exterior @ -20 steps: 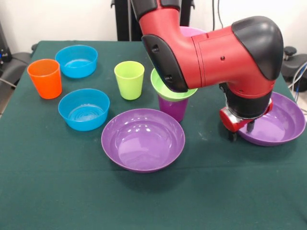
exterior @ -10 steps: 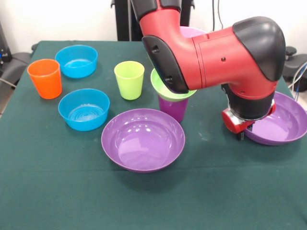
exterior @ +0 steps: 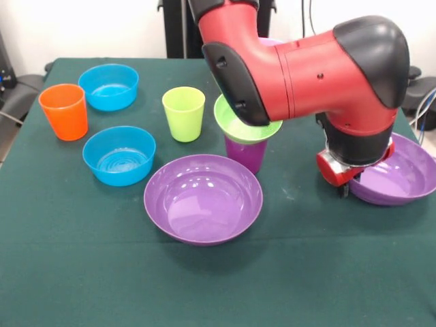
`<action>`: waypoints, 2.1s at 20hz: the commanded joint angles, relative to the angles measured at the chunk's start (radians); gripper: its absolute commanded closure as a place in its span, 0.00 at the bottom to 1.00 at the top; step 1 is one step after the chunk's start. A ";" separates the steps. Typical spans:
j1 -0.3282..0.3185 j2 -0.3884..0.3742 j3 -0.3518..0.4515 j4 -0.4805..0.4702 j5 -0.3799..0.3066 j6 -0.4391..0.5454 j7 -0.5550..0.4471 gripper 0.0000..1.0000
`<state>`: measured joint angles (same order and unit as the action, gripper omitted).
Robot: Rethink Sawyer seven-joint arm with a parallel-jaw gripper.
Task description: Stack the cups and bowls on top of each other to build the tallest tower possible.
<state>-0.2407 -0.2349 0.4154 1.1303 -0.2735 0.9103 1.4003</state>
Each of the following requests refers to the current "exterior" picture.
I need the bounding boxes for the black knob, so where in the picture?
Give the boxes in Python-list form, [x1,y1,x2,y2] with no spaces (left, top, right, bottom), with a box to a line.
[407,65,424,82]

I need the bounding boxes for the dark grey base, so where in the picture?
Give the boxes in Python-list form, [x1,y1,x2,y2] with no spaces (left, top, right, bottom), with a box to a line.
[401,76,436,119]

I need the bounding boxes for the orange cup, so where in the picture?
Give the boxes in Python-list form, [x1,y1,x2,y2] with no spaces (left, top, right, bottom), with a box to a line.
[37,83,89,142]

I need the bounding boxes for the blue and grey cables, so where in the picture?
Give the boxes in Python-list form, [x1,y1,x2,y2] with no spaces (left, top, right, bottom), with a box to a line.
[408,87,436,161]

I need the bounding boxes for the lime green cup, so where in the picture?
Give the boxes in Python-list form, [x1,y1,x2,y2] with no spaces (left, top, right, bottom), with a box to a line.
[161,86,206,143]

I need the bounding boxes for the black equipment box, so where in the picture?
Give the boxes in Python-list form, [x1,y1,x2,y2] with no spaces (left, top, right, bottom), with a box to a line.
[0,30,18,103]

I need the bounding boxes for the grey chair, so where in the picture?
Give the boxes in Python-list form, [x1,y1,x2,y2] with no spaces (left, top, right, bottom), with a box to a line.
[0,73,46,124]

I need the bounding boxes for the purple cup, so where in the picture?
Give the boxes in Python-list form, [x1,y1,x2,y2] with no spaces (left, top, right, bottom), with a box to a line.
[224,134,269,175]

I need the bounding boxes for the blue bowl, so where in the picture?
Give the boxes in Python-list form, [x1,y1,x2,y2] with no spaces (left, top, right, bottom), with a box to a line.
[82,125,157,187]
[78,63,140,112]

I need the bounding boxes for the black wall cable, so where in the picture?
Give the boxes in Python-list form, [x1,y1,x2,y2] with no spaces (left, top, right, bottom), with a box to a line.
[300,0,320,37]

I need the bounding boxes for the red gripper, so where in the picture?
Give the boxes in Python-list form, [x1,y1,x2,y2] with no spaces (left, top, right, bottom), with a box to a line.
[315,141,396,200]

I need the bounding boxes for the green ribbed bowl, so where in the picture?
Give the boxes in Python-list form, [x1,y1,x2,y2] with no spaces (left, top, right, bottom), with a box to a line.
[213,93,284,144]

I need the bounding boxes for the purple bowl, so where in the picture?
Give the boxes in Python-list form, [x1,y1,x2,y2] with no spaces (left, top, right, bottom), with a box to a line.
[347,132,436,207]
[143,154,264,247]

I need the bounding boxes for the dark green tablecloth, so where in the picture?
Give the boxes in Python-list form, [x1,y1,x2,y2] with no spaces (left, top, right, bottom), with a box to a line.
[0,57,436,327]

